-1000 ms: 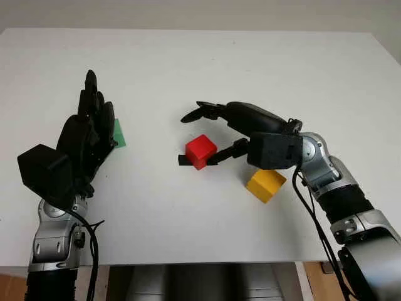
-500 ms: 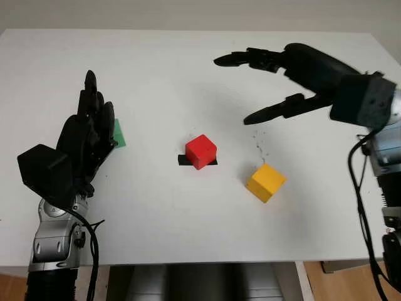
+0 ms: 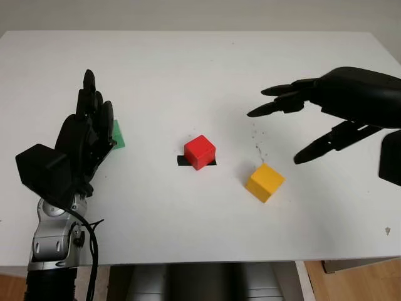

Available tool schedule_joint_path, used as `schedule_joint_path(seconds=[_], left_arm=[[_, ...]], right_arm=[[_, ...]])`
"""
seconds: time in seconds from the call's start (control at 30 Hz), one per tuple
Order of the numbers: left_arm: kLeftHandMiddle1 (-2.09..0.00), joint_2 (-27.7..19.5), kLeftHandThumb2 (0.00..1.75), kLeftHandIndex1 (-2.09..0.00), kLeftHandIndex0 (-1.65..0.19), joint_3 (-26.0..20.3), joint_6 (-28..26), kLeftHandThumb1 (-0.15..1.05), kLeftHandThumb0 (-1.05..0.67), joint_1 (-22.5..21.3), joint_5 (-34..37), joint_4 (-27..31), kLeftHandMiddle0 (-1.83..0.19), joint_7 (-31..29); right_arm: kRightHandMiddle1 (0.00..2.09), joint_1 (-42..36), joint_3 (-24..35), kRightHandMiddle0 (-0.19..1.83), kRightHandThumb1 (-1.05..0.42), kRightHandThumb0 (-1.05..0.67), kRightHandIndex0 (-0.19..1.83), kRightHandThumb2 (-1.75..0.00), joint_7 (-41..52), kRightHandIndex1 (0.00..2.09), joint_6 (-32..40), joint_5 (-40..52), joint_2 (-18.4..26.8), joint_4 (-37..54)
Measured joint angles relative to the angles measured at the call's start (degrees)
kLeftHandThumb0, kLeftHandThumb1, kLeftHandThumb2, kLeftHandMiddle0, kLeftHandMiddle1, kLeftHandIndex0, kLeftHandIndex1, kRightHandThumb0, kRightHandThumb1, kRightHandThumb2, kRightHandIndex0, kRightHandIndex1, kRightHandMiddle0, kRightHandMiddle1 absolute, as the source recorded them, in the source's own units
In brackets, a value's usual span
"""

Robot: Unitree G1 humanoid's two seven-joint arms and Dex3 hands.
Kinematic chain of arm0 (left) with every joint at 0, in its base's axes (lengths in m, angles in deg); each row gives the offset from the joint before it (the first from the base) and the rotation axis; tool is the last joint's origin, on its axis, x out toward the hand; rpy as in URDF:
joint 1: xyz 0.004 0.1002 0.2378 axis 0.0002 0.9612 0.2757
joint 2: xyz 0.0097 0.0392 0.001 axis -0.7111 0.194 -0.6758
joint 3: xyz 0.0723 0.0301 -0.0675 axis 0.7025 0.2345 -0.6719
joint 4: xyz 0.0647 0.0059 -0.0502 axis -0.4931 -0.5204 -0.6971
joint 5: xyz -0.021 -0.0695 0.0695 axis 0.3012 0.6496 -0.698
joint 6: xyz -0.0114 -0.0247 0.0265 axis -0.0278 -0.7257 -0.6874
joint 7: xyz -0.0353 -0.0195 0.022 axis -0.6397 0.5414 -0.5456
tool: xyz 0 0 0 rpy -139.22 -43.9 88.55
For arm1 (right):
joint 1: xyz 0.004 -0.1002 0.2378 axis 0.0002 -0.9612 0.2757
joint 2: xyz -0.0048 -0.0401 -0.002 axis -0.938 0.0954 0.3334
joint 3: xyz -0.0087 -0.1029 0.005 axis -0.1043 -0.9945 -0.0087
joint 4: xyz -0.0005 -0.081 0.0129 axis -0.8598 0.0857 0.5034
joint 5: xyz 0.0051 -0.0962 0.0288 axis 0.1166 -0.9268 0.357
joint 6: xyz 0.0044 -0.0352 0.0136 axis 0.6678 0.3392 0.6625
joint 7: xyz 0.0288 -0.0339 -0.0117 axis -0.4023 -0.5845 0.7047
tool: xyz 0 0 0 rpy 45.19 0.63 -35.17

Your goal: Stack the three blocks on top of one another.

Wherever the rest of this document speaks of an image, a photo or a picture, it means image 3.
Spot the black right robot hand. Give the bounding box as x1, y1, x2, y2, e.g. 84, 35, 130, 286
246, 66, 401, 166

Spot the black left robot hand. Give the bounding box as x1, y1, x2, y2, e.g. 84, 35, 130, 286
55, 69, 118, 196

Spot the green cube block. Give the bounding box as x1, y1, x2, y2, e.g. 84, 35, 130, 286
112, 119, 127, 150

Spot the red cube block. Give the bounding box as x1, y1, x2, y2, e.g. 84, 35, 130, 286
184, 134, 217, 171

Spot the yellow cube block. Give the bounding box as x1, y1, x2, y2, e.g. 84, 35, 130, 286
245, 162, 286, 204

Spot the black tape strip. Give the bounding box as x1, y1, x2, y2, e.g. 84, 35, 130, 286
177, 155, 217, 167

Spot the dark grey robot torso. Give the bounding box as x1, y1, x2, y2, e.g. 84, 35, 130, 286
108, 263, 295, 301

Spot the white table leg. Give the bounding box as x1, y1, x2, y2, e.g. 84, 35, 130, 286
294, 261, 316, 301

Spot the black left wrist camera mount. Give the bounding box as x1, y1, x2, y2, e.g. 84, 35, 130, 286
15, 143, 76, 206

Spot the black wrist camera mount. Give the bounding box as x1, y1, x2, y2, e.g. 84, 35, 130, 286
15, 143, 76, 206
378, 130, 401, 187

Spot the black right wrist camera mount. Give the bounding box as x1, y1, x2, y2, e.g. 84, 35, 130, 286
378, 130, 401, 187

